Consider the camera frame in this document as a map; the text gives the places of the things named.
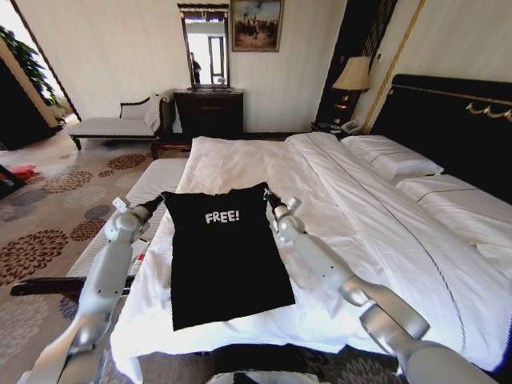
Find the black FREE! print T-shirt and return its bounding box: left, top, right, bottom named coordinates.
left=161, top=182, right=297, bottom=332

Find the white ribbed upholstered bench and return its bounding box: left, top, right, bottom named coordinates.
left=10, top=158, right=190, bottom=298

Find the dark nightstand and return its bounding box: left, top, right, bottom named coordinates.
left=310, top=119, right=363, bottom=142

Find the white duvet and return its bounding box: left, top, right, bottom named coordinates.
left=106, top=133, right=512, bottom=375

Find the white throw blanket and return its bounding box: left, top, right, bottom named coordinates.
left=143, top=92, right=166, bottom=131

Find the dark wooden dresser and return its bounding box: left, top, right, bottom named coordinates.
left=173, top=88, right=245, bottom=141

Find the white pillow with dark stripe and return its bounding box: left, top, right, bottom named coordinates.
left=341, top=134, right=445, bottom=180
left=394, top=174, right=512, bottom=257

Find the red cloth item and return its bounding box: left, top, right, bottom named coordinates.
left=6, top=163, right=38, bottom=182

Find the cream shade table lamp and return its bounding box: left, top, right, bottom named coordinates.
left=331, top=55, right=371, bottom=126

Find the person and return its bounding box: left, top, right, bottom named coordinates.
left=189, top=51, right=202, bottom=85

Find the dark wooden cabinet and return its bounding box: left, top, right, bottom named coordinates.
left=0, top=58, right=55, bottom=152

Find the gold-framed painting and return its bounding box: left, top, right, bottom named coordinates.
left=229, top=0, right=286, bottom=53

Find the black headboard with gold trim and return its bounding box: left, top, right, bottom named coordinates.
left=370, top=73, right=512, bottom=209

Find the green leafy plant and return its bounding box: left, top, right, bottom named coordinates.
left=0, top=25, right=63, bottom=110

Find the white chaise longue, dark frame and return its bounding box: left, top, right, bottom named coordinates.
left=67, top=92, right=175, bottom=151

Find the dark-framed wall mirror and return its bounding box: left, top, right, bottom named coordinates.
left=177, top=2, right=233, bottom=90

